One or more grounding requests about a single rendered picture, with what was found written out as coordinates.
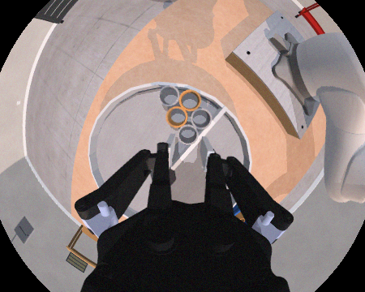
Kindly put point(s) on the bronze bushing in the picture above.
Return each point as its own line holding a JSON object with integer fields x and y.
{"x": 197, "y": 95}
{"x": 171, "y": 122}
{"x": 240, "y": 216}

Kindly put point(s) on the blue square tray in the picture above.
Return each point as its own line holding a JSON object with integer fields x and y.
{"x": 236, "y": 210}

